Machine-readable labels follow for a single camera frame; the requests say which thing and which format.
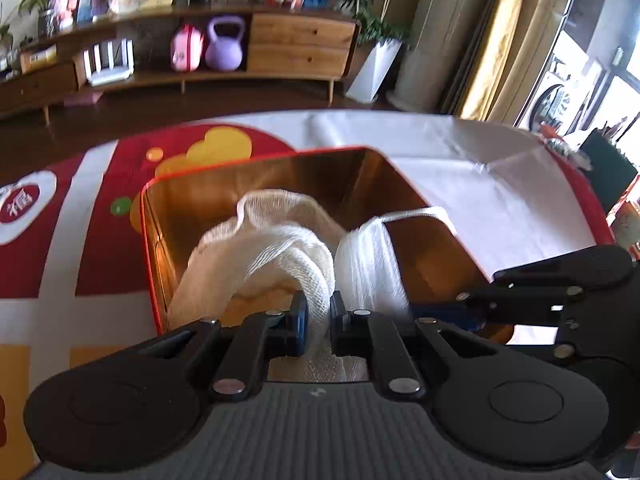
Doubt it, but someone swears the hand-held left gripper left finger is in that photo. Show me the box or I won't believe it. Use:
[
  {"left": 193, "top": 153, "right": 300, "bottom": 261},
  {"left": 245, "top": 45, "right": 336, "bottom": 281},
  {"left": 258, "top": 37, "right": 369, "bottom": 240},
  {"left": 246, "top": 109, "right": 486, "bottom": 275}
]
[{"left": 117, "top": 290, "right": 308, "bottom": 403}]

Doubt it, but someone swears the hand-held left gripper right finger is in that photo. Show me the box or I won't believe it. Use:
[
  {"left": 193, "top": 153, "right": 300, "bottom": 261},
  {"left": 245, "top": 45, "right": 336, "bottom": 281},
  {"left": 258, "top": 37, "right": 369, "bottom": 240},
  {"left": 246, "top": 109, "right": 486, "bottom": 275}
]
[{"left": 330, "top": 291, "right": 506, "bottom": 401}]

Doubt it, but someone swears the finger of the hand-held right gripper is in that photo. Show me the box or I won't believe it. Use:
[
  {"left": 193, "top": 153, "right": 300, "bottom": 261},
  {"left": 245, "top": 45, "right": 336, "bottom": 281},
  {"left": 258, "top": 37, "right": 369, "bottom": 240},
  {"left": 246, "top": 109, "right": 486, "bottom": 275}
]
[
  {"left": 410, "top": 245, "right": 636, "bottom": 333},
  {"left": 552, "top": 280, "right": 640, "bottom": 376}
]

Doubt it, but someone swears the white gauze cloth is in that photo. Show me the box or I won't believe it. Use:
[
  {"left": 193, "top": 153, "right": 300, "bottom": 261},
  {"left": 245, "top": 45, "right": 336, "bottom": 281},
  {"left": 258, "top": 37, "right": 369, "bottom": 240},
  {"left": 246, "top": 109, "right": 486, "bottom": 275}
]
[{"left": 334, "top": 206, "right": 458, "bottom": 317}]

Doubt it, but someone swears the cream gauze cloth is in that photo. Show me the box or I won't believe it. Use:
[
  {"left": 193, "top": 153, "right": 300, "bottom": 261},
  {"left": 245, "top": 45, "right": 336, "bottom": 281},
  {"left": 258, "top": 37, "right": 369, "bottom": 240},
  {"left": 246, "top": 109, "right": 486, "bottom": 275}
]
[{"left": 166, "top": 189, "right": 371, "bottom": 383}]

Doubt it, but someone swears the red tin box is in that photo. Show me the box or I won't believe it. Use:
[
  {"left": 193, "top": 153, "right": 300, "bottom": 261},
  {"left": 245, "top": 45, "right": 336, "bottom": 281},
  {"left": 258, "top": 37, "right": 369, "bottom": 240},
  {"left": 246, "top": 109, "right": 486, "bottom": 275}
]
[{"left": 140, "top": 146, "right": 516, "bottom": 346}]

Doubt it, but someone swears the orange patterned box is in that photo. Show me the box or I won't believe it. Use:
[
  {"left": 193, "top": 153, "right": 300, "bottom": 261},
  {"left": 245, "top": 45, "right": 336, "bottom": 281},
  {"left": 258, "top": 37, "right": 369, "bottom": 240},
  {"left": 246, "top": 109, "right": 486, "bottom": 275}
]
[{"left": 605, "top": 195, "right": 640, "bottom": 256}]

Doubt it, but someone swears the dark green bin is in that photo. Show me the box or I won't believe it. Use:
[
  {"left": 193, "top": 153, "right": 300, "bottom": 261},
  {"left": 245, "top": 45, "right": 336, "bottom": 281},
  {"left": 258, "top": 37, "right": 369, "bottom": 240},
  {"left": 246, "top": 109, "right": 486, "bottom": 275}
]
[{"left": 579, "top": 129, "right": 640, "bottom": 213}]

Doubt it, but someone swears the red white plastic wrapper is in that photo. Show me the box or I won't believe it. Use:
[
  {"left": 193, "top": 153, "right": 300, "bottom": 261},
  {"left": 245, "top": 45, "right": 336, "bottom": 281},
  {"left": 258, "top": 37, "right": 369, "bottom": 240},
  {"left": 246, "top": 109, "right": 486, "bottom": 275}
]
[{"left": 539, "top": 125, "right": 593, "bottom": 171}]

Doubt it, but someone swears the washing machine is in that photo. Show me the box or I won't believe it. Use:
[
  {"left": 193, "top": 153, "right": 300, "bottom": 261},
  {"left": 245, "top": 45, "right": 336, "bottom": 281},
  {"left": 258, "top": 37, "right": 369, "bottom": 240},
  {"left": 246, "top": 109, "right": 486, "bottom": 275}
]
[{"left": 522, "top": 67, "right": 576, "bottom": 133}]

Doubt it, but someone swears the printed red yellow tablecloth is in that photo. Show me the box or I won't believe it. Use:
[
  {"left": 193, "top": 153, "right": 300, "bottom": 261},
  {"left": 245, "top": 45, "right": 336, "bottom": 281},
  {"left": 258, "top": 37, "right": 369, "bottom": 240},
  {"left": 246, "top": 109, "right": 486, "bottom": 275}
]
[{"left": 0, "top": 110, "right": 618, "bottom": 466}]

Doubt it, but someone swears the potted plant white planter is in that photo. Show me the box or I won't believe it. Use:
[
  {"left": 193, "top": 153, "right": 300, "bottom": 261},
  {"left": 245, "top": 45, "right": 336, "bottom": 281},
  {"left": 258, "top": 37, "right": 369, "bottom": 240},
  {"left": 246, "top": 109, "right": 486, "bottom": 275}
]
[{"left": 334, "top": 0, "right": 408, "bottom": 105}]

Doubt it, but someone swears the yellow curtain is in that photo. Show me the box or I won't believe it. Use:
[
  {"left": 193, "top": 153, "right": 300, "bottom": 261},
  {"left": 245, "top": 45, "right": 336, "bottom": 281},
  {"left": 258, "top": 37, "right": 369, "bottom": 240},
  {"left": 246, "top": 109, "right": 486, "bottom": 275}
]
[{"left": 457, "top": 0, "right": 536, "bottom": 121}]

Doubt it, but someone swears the purple kettlebell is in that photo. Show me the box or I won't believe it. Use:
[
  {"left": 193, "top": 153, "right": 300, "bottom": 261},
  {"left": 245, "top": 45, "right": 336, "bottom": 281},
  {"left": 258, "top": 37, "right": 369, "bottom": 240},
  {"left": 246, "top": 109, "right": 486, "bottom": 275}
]
[{"left": 205, "top": 16, "right": 247, "bottom": 72}]

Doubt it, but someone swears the beige curtain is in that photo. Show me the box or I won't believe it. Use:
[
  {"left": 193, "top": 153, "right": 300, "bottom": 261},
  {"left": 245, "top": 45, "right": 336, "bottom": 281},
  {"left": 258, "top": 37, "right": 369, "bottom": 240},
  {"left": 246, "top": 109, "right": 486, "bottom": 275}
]
[
  {"left": 500, "top": 0, "right": 583, "bottom": 126},
  {"left": 387, "top": 0, "right": 506, "bottom": 113}
]

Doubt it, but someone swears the wooden media cabinet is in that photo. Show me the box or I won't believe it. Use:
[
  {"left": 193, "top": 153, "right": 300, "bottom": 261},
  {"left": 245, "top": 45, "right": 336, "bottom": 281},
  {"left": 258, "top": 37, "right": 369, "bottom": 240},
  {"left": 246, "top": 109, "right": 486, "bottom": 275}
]
[{"left": 0, "top": 2, "right": 362, "bottom": 123}]

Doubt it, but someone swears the pink small bag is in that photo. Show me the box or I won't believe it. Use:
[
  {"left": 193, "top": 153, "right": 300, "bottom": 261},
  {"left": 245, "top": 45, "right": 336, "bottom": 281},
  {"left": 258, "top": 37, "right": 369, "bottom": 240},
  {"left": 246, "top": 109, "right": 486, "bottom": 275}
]
[{"left": 170, "top": 22, "right": 206, "bottom": 72}]

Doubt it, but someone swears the white router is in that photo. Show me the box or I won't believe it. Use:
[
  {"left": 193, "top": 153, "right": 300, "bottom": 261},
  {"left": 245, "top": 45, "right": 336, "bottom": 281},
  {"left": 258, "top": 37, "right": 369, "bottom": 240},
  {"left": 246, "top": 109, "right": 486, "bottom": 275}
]
[{"left": 82, "top": 40, "right": 136, "bottom": 86}]

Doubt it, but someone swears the pink flat box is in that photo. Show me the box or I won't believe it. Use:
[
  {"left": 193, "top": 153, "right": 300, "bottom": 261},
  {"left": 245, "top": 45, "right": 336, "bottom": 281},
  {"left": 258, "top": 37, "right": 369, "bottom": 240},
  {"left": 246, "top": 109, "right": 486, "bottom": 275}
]
[{"left": 64, "top": 90, "right": 105, "bottom": 107}]

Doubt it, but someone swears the brown cardboard box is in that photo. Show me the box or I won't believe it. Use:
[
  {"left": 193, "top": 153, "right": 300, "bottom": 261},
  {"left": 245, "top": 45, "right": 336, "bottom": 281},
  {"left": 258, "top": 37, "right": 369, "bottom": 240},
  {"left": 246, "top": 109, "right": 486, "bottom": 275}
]
[{"left": 19, "top": 44, "right": 60, "bottom": 75}]

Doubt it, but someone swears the blue picture book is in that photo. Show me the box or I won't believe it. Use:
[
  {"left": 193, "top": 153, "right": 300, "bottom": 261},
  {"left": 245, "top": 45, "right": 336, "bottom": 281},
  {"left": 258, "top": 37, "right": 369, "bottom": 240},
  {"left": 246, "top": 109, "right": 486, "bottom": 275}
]
[{"left": 75, "top": 0, "right": 108, "bottom": 23}]

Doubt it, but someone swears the green plant in jar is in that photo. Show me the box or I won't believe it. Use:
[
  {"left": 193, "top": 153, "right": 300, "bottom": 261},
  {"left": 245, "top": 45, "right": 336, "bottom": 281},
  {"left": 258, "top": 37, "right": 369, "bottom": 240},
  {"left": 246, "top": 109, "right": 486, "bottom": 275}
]
[{"left": 17, "top": 0, "right": 58, "bottom": 38}]

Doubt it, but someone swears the small green potted plant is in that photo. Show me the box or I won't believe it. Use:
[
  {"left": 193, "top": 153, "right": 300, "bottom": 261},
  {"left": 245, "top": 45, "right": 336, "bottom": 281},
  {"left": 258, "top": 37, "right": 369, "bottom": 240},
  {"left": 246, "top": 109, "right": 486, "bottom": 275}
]
[{"left": 0, "top": 7, "right": 18, "bottom": 58}]

